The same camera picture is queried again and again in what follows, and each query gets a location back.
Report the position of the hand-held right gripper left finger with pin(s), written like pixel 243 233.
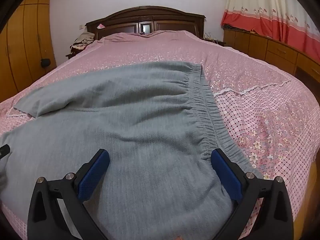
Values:
pixel 93 175

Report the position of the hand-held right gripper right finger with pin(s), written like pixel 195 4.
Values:
pixel 226 175

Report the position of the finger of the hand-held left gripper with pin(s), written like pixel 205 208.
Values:
pixel 3 151

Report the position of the grey pants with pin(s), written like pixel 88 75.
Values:
pixel 150 130

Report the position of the pink floral bed sheet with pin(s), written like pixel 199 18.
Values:
pixel 250 92

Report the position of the small black object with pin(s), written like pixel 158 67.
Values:
pixel 45 62

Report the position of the wooden wardrobe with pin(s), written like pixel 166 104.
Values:
pixel 25 42

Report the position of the long wooden cabinet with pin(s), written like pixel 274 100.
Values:
pixel 275 50

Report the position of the dark wooden nightstand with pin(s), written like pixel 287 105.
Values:
pixel 212 41

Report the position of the pile of clothes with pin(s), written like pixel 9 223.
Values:
pixel 83 38

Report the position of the small pink item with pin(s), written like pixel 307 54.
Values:
pixel 101 26

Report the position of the dark wooden headboard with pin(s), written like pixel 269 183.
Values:
pixel 150 13

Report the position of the cream and red floral curtain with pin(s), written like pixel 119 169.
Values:
pixel 262 5

